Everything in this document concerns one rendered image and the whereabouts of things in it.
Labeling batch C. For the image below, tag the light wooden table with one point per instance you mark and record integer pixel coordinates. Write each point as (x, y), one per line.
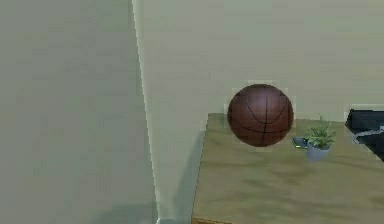
(283, 186)

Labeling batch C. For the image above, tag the black laptop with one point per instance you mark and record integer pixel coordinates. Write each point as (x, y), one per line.
(366, 125)

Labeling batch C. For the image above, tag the brown basketball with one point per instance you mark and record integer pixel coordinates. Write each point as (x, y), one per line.
(260, 115)

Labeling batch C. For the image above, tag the green plant in grey pot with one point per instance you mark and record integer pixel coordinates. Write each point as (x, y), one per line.
(319, 141)

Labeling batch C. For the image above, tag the small black remote control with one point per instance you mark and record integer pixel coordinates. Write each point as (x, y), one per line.
(300, 142)

